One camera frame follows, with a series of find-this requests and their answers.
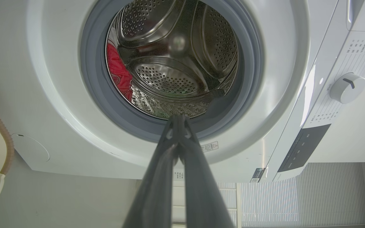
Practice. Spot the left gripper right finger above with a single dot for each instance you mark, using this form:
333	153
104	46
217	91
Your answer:
201	190

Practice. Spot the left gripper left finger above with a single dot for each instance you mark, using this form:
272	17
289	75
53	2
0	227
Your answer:
157	183

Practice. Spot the red and white garment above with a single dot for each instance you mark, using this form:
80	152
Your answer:
117	69

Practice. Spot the dark washing machine control panel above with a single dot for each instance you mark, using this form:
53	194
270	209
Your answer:
303	147

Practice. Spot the stainless steel washing machine drum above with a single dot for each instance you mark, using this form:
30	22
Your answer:
169	63

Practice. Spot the round white filter access cover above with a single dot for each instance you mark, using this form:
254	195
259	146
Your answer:
32	148

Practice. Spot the small warning sticker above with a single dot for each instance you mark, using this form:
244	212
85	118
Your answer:
209	147

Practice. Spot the dark product label sticker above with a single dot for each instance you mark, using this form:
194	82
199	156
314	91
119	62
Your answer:
257	175

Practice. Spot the grey rubber door gasket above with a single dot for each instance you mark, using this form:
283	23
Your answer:
95	85

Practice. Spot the white front-load washing machine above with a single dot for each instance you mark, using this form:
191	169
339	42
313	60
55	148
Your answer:
62	104

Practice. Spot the white round control knob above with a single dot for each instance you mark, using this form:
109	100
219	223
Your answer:
347	88

